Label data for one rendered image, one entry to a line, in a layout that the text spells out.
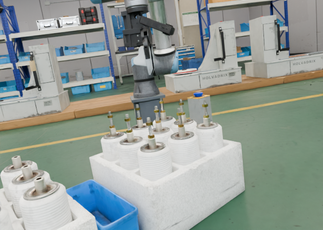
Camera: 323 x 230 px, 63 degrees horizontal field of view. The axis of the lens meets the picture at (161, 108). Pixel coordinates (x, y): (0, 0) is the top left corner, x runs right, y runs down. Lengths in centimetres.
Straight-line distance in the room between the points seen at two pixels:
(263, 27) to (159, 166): 288
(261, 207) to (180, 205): 28
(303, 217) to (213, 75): 237
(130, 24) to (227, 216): 67
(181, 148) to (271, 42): 280
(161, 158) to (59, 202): 28
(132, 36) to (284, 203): 71
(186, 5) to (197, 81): 456
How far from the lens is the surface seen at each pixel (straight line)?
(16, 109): 311
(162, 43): 141
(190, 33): 733
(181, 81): 299
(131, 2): 88
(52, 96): 298
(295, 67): 360
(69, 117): 291
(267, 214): 91
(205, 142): 89
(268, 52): 347
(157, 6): 138
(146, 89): 144
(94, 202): 101
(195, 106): 113
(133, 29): 87
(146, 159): 74
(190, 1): 746
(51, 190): 64
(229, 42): 324
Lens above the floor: 50
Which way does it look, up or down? 11 degrees down
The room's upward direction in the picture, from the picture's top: 8 degrees counter-clockwise
